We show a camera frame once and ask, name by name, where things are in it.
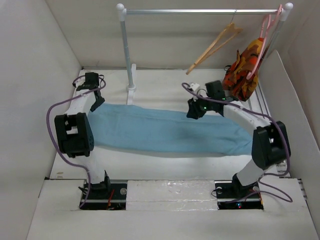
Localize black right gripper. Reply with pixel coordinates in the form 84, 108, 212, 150
186, 93, 215, 120

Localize light blue trousers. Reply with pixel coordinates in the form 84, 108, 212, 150
88, 103, 252, 156

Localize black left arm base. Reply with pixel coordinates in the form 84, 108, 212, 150
79, 180, 128, 211

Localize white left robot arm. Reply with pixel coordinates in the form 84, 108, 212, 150
54, 72, 112, 200

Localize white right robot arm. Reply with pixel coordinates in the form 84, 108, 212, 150
181, 80, 291, 202

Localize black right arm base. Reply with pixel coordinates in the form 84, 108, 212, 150
211, 180, 264, 210

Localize wooden clothes hanger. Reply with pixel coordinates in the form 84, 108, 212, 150
185, 9, 243, 75

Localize pink plastic clothes hanger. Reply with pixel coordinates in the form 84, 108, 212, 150
246, 4, 282, 80

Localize orange camouflage garment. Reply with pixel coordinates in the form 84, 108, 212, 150
222, 38, 262, 102

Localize white metal clothes rack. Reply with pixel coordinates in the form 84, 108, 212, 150
116, 2, 295, 106

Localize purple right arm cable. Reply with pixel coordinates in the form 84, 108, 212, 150
181, 82, 293, 205

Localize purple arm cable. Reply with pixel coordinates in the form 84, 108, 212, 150
181, 82, 293, 205
46, 74, 108, 209

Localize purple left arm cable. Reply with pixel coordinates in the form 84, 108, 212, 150
46, 74, 108, 209

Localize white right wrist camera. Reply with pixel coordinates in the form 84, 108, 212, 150
188, 82, 201, 92

